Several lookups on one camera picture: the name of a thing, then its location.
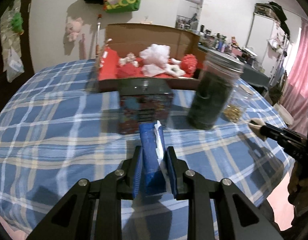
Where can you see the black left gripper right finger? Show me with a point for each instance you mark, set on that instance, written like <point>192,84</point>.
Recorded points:
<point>216,209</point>

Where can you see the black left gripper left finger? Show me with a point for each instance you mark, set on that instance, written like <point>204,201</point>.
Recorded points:
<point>92,209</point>

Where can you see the blue tissue pack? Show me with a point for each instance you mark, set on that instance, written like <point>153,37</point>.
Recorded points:
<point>156,179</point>

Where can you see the red white pom-pom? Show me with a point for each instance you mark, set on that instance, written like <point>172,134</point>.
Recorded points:
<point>188,64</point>

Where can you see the red yarn ball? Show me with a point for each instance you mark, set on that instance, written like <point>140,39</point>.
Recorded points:
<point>128,70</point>

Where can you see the white tissue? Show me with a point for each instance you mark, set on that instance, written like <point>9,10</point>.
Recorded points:
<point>151,70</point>

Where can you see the beige knotted rope toy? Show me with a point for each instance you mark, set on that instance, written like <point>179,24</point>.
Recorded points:
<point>130,58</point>

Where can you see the person right hand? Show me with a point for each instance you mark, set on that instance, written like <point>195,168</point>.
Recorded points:
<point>300,188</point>

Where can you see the pink curtain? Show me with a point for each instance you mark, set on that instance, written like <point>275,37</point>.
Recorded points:
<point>295,97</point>

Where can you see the clear jar gold beads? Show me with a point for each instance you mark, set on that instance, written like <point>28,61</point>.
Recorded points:
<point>238,102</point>

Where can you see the dark cloth side table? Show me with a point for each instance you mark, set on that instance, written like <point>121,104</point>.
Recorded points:
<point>256,79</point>

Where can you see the blue plaid tablecloth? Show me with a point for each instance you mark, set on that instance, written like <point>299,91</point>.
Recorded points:
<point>57,129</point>

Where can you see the dark glass jar silver lid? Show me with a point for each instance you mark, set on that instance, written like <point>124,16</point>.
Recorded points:
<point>217,78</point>

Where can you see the white wardrobe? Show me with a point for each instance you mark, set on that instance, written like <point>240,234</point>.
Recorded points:
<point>268,43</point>

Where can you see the black square tin box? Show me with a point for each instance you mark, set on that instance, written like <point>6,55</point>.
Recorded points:
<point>143,100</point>

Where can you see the white plastic bag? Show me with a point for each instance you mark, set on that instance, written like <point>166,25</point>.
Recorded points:
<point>15,66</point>

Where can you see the white mesh bath pouf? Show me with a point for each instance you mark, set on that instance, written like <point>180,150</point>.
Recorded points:
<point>156,54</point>

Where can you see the red cardboard box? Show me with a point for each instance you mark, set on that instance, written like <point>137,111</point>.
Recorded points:
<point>124,38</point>

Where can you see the pink pig plush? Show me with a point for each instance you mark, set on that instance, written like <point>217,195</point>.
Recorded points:
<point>73,29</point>

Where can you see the green plush on door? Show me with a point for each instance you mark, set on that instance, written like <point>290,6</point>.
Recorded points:
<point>17,23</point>

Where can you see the wall mirror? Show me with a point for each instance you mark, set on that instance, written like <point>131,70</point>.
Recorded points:
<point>188,14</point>

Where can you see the mop handle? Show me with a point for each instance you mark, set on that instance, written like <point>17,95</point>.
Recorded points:
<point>98,35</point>

